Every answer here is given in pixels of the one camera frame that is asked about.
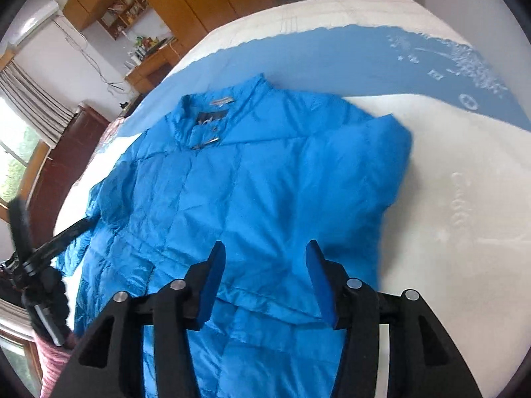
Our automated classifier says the wooden wall cabinet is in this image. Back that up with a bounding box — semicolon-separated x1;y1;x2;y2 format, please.
62;0;150;42

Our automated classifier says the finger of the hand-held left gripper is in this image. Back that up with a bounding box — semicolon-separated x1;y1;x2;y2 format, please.
8;198;34;260
29;218;93;266

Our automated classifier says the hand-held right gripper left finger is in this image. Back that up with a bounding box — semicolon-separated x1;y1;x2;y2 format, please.
54;240;227;398

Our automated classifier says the blue and white bedspread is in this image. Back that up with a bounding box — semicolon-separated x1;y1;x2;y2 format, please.
52;0;531;398

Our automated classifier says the blue puffer jacket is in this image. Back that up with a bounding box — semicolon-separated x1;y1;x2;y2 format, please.
56;72;413;398

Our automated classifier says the dark wooden cabinet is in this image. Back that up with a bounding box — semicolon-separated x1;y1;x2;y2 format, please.
31;101;111;237

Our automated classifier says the wall cable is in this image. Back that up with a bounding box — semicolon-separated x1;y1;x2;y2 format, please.
62;17;125;92

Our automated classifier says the window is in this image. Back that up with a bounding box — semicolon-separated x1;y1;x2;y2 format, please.
0;95;46;212

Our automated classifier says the striped beige curtain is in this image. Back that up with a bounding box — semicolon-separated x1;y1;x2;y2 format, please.
0;58;79;146

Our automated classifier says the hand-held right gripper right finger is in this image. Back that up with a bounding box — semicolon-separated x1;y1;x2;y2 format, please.
305;239;484;398

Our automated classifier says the white air conditioner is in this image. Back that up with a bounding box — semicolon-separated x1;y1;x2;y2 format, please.
6;1;61;46

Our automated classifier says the wooden desk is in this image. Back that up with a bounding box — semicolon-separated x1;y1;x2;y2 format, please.
124;39;183;94

